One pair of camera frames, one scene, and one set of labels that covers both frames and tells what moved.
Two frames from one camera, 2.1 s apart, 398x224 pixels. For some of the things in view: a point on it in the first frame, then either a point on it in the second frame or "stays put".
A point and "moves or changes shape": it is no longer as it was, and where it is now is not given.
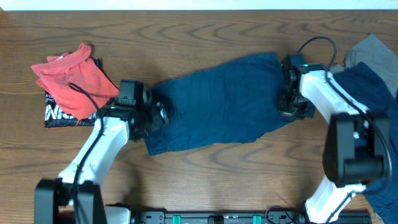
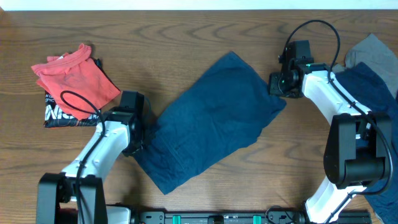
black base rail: (188, 217) stays put
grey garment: (374, 54) stays put
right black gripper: (283, 107) -> (273, 86)
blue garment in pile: (365, 83) stays put
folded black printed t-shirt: (56, 116) stays put
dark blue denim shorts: (236, 104) moves or changes shape
